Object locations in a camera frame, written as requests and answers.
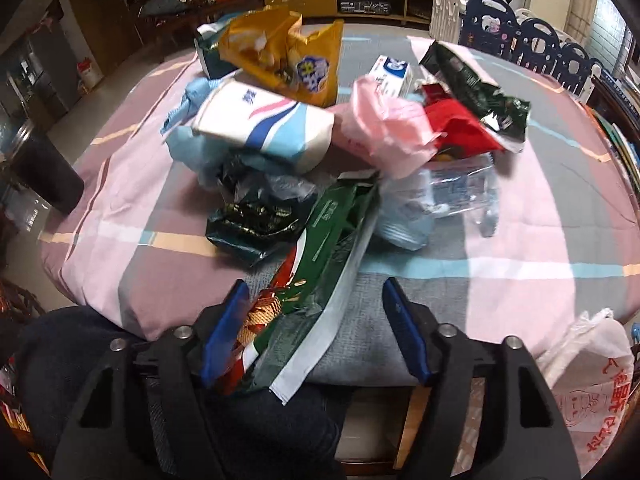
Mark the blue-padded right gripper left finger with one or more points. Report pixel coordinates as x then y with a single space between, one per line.
140 414

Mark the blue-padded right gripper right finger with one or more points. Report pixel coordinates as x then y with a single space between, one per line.
522 432

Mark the green red snack wrapper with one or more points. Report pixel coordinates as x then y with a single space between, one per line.
294 320

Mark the clear crushed plastic bottle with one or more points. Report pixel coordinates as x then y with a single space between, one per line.
412 206

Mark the pink plastic bag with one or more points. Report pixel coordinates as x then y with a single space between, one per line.
388 132

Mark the white blue paper cup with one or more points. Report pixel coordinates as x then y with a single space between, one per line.
245 116

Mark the yellow snack bag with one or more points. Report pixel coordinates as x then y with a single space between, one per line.
270 46

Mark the white printed trash bag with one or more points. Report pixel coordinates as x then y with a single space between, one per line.
586 361

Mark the pink grey plaid tablecloth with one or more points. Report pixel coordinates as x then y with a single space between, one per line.
567 238

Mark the dark green crumpled bag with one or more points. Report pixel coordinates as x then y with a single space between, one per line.
265 208

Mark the dark green foil wrapper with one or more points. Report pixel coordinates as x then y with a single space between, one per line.
505 118

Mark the white blue toothpaste box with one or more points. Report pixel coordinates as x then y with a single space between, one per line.
392 77

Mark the dark green tissue pack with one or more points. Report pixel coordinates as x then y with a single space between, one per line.
206 44

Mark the blue white baby fence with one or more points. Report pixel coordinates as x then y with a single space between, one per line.
517 36

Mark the wooden TV cabinet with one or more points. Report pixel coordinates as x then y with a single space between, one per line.
405 12

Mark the dark wooden chair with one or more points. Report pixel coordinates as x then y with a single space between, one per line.
161 18

